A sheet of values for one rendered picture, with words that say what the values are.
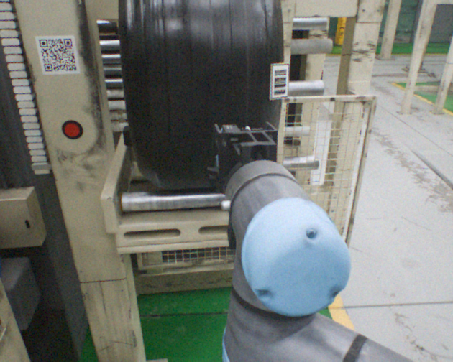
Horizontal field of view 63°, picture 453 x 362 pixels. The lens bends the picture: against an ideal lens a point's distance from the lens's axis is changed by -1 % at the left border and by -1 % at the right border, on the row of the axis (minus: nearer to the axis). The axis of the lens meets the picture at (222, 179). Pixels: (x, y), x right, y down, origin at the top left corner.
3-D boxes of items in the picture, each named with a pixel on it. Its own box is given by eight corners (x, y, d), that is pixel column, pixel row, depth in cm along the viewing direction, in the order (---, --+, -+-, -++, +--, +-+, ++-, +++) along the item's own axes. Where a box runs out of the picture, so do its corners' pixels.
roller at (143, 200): (115, 192, 84) (119, 192, 89) (116, 212, 84) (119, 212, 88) (269, 183, 88) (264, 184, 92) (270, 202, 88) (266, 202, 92)
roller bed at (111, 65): (88, 135, 124) (72, 41, 110) (96, 121, 137) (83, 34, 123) (149, 132, 126) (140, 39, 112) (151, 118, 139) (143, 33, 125)
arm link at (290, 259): (241, 331, 27) (257, 224, 24) (222, 251, 37) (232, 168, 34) (344, 330, 28) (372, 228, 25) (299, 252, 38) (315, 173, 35)
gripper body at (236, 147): (269, 120, 50) (296, 144, 39) (267, 181, 53) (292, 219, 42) (211, 122, 49) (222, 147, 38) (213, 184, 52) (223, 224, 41)
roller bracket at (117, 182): (106, 235, 83) (99, 197, 78) (125, 161, 118) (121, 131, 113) (121, 235, 83) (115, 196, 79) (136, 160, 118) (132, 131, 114)
